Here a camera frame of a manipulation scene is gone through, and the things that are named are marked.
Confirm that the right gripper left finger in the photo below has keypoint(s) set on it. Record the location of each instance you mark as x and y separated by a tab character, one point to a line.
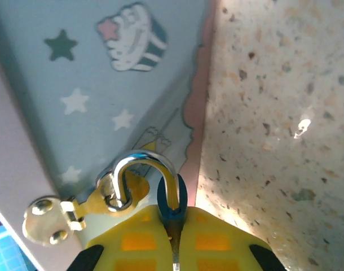
132	242

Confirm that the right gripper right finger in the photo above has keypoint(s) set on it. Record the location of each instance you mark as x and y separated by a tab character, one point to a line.
217	242

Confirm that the small blue padlock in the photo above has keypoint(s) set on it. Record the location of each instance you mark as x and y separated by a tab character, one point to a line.
145	154

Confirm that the brass box hasp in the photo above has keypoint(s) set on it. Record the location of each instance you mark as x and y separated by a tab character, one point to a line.
43	223

